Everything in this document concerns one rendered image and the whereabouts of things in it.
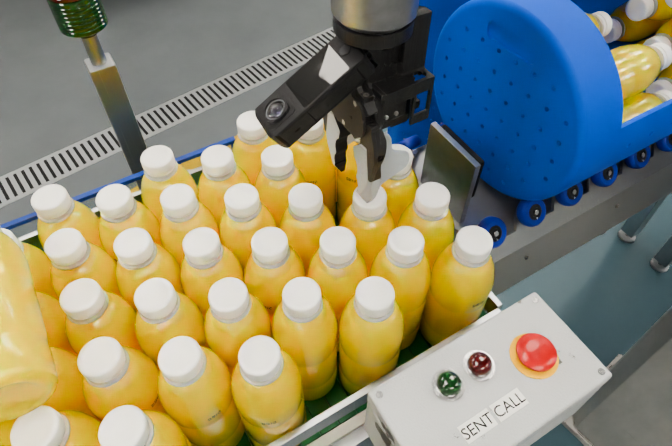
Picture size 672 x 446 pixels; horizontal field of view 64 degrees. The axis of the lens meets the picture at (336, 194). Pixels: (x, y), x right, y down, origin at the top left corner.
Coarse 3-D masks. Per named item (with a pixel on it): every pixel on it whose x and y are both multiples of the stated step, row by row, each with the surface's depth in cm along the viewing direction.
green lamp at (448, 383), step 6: (444, 372) 47; (450, 372) 47; (438, 378) 47; (444, 378) 47; (450, 378) 47; (456, 378) 47; (438, 384) 47; (444, 384) 47; (450, 384) 47; (456, 384) 47; (444, 390) 47; (450, 390) 46; (456, 390) 47; (450, 396) 47
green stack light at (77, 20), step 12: (48, 0) 68; (84, 0) 69; (96, 0) 70; (60, 12) 69; (72, 12) 69; (84, 12) 69; (96, 12) 71; (60, 24) 71; (72, 24) 70; (84, 24) 70; (96, 24) 72; (72, 36) 71; (84, 36) 72
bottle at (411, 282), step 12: (384, 252) 60; (372, 264) 62; (384, 264) 59; (396, 264) 58; (408, 264) 58; (420, 264) 59; (384, 276) 59; (396, 276) 58; (408, 276) 58; (420, 276) 59; (396, 288) 59; (408, 288) 59; (420, 288) 60; (396, 300) 60; (408, 300) 60; (420, 300) 61; (408, 312) 63; (420, 312) 65; (408, 324) 65; (408, 336) 68
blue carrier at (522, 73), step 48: (480, 0) 68; (528, 0) 64; (576, 0) 90; (624, 0) 97; (480, 48) 71; (528, 48) 64; (576, 48) 60; (480, 96) 75; (528, 96) 67; (576, 96) 61; (480, 144) 80; (528, 144) 70; (576, 144) 63; (624, 144) 67; (528, 192) 74
